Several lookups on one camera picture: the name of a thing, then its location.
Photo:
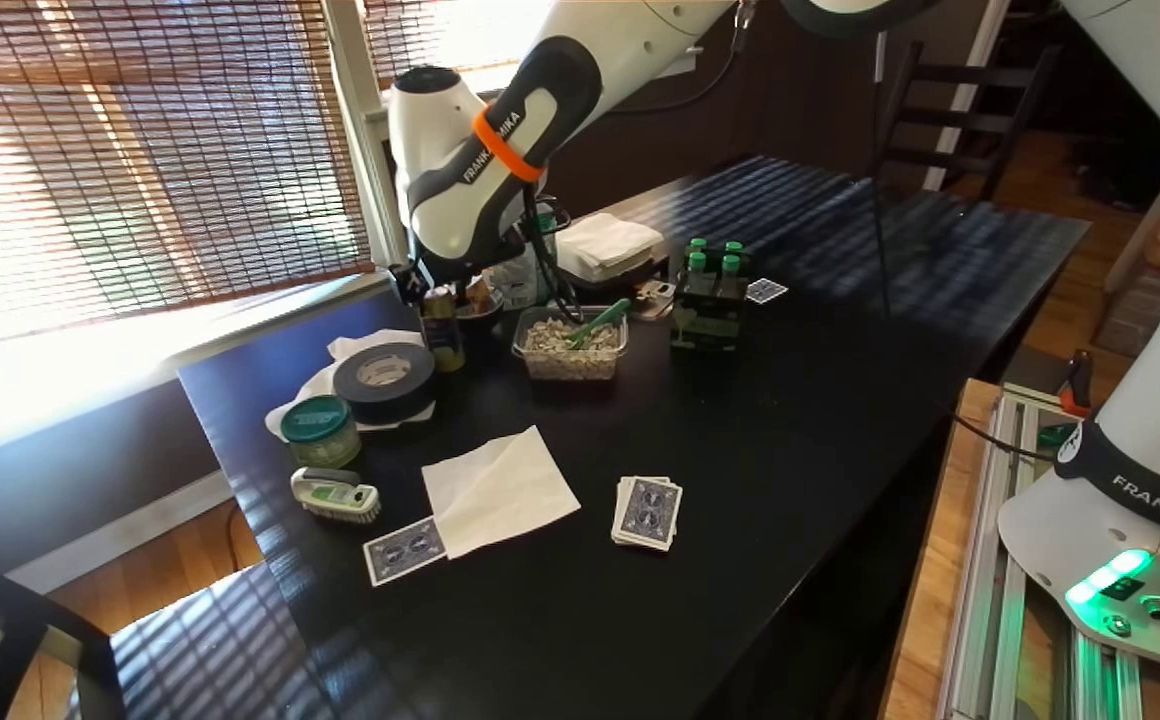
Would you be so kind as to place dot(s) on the black wooden chair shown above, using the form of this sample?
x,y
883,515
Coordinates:
x,y
5,622

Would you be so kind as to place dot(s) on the dark ladder-back chair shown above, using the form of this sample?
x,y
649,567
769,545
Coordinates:
x,y
960,80

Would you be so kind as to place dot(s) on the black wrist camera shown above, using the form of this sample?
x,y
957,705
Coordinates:
x,y
407,283

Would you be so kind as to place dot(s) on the small white crumpled object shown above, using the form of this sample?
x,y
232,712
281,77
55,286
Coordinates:
x,y
654,301

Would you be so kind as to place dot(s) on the aluminium rail frame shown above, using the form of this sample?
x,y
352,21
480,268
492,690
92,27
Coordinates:
x,y
1004,627

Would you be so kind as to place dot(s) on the green capped marker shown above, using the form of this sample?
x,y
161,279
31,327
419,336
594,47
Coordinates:
x,y
698,253
732,253

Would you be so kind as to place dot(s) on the white window frame post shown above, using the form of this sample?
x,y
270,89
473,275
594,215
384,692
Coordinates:
x,y
361,121

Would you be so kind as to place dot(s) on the clear plastic container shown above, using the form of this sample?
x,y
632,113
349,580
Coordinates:
x,y
563,348

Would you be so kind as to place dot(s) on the folded white towel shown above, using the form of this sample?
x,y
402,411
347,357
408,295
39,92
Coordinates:
x,y
604,244

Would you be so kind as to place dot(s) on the large bamboo window blind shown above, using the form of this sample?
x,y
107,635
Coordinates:
x,y
141,144

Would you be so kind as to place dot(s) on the jar with teal lid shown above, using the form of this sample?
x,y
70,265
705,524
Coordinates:
x,y
323,435

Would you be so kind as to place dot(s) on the blue playing card deck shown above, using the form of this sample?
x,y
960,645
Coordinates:
x,y
647,515

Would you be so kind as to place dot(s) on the white paper napkin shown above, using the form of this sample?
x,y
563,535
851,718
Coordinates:
x,y
492,488

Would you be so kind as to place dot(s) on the green white bottle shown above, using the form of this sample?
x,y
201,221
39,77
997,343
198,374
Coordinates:
x,y
546,227

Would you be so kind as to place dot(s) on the loose green marker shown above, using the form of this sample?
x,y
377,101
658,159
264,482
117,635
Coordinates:
x,y
603,327

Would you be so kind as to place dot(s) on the narrow bamboo window blind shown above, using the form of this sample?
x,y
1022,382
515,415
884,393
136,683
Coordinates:
x,y
433,32

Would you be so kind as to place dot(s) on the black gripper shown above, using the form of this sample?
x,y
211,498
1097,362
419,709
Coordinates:
x,y
449,283

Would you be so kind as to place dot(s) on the small red clamp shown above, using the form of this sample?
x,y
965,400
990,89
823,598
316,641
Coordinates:
x,y
1077,385

